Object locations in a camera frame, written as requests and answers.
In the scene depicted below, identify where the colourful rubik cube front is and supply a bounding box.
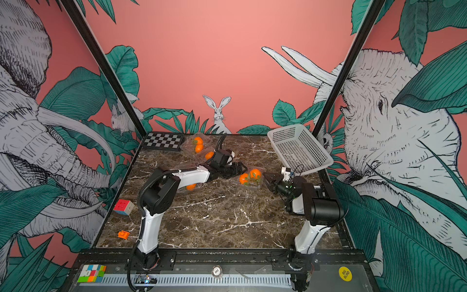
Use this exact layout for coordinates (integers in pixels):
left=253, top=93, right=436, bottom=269
left=77, top=264, right=107, bottom=283

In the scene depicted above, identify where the black front rail frame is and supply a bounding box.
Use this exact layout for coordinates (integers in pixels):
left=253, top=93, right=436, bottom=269
left=62, top=248, right=378, bottom=292

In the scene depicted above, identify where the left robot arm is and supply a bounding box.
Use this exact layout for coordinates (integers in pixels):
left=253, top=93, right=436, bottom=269
left=136, top=162, right=247, bottom=259

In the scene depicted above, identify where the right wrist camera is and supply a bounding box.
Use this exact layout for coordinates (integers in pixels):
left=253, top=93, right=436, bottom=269
left=281, top=167, right=293, bottom=182

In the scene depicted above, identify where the small orange block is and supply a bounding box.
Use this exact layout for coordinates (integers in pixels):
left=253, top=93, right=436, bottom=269
left=117, top=231, right=130, bottom=240

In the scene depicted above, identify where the black frame post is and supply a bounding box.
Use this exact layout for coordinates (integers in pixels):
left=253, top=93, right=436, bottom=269
left=60, top=0, right=147, bottom=137
left=310, top=0, right=387, bottom=139

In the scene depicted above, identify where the rubik cube on table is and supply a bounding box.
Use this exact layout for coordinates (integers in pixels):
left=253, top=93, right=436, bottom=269
left=113, top=199, right=135, bottom=216

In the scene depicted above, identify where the yellow round sticker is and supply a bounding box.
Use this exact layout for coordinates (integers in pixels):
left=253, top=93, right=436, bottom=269
left=339, top=266, right=353, bottom=282

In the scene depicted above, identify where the black white checkerboard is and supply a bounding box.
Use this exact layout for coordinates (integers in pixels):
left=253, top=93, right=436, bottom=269
left=142, top=131, right=185, bottom=152

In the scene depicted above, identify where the right black frame post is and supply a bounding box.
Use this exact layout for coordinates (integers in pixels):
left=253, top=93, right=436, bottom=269
left=310, top=0, right=387, bottom=139

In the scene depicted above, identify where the clear clamshell container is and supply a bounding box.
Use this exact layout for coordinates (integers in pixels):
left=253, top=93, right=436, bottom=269
left=181, top=133, right=212, bottom=155
left=235, top=165, right=265, bottom=189
left=195, top=146, right=215, bottom=164

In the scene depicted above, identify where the white slotted cable duct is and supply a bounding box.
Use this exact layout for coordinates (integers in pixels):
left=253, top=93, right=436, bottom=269
left=78, top=273, right=293, bottom=288

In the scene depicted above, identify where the white perforated plastic basket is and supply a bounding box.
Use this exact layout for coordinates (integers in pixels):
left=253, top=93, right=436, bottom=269
left=267, top=124, right=334, bottom=176

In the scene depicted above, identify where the orange in container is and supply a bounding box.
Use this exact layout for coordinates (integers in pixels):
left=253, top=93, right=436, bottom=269
left=239, top=173, right=249, bottom=185
left=193, top=136, right=204, bottom=145

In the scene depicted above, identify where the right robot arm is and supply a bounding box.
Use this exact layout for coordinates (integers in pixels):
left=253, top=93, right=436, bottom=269
left=263, top=168, right=345, bottom=254

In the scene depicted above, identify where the orange in right container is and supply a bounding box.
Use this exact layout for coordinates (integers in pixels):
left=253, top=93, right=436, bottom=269
left=239, top=173, right=249, bottom=185

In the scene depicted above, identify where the orange in left container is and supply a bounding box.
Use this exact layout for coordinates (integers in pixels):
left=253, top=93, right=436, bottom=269
left=193, top=136, right=204, bottom=145

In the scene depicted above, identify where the left black frame post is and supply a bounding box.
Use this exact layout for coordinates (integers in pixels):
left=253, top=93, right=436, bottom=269
left=60, top=0, right=147, bottom=137

